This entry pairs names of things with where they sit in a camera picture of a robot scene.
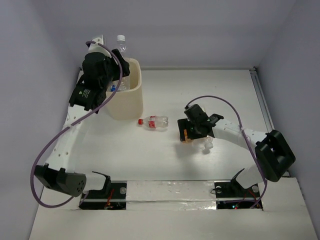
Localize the white label clear bottle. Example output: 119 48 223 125
192 136 214 154

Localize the red label clear bottle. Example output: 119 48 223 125
138 115 169 129

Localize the orange plastic bottle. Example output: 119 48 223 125
182 129 194 144

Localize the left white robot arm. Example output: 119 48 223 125
30 49 130 198

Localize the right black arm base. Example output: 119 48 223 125
210 168 260 210

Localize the silver foil tape strip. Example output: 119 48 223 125
125 180 217 211

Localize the purple cable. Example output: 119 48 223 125
29 41 124 208
184 94 268 210

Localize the blue cap blue label bottle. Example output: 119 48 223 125
109 84 117 92

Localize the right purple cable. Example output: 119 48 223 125
184 94 268 210

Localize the aluminium rail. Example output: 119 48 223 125
249 69 296 182

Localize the cream plastic bin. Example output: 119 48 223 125
103 58 144 120

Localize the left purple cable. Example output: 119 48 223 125
29 41 124 208

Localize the clear unlabelled plastic bottle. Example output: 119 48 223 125
117 35 131 91

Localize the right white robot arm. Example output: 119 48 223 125
177 104 296 196

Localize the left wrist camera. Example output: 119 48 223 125
88 34 106 54

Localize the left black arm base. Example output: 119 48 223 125
78 171 127 210

